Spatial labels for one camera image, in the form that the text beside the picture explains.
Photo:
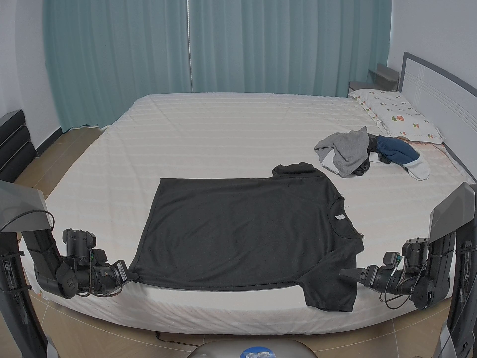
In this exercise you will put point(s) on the grey bedside table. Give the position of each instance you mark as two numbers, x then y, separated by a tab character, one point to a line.
384	75

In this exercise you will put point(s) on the grey garment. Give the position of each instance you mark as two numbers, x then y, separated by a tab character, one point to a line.
350	149

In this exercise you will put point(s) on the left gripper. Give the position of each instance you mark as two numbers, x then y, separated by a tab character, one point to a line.
106	278

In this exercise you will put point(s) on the blue-green curtain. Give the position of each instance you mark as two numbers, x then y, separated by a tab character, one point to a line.
290	35
119	50

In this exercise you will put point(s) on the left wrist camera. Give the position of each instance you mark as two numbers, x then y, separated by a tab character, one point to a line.
98	256

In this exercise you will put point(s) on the bed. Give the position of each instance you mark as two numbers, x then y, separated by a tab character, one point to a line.
223	136

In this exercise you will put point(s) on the blue and white garment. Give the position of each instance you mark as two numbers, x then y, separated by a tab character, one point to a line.
395	149

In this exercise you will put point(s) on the black shiny garment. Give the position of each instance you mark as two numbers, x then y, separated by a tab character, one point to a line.
362	168

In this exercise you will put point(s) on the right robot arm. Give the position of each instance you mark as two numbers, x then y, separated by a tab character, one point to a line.
443	267

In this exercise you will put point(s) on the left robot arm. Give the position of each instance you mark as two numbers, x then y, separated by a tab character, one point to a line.
48	270

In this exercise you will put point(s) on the black chest of drawers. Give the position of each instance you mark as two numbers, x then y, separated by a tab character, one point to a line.
15	144

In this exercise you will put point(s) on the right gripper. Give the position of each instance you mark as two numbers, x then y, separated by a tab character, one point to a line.
380	279

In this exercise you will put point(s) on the black T-shirt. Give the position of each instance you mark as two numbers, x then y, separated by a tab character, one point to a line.
242	233

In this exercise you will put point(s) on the white printed pillow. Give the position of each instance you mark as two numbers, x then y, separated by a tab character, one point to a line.
395	114

